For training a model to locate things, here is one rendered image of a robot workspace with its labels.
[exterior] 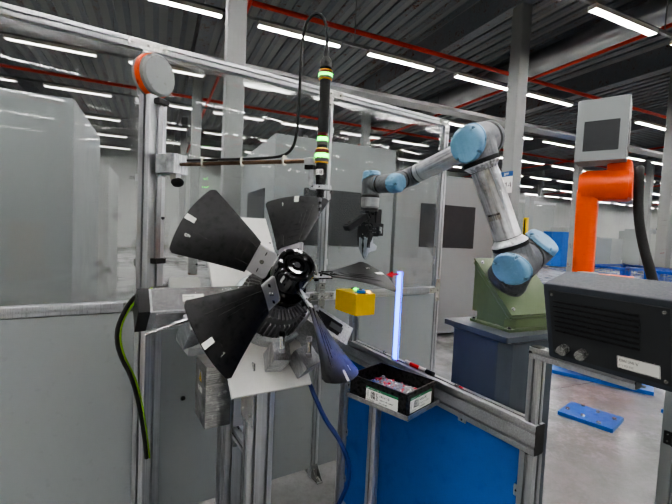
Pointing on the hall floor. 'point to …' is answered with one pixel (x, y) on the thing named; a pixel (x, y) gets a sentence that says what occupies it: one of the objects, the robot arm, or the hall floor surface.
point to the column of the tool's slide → (145, 354)
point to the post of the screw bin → (372, 456)
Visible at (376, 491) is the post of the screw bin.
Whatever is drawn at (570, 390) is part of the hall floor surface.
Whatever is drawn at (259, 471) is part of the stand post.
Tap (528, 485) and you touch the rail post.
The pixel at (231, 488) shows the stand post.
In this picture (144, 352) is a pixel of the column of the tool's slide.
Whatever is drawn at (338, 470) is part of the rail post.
